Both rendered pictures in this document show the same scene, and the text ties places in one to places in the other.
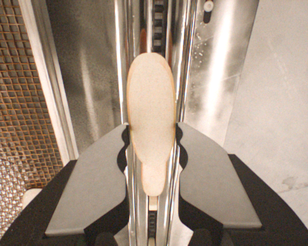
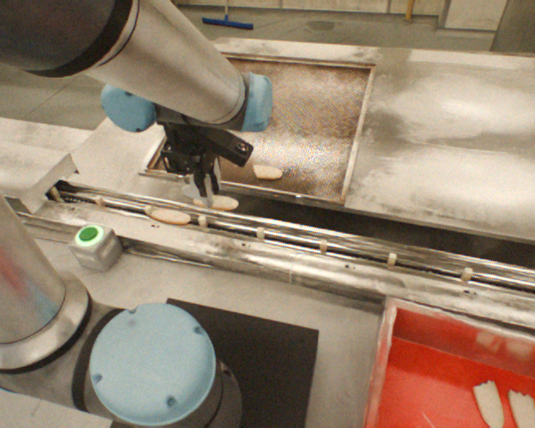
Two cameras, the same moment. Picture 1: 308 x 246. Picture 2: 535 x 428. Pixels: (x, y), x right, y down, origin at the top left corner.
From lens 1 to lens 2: 0.72 m
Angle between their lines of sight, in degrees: 42
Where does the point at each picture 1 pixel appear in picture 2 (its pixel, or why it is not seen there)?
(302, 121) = not seen: hidden behind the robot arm
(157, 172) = (171, 216)
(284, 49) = (213, 296)
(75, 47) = (252, 209)
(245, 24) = (234, 257)
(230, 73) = (215, 251)
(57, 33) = (260, 205)
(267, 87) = (193, 289)
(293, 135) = not seen: hidden behind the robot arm
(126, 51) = (241, 216)
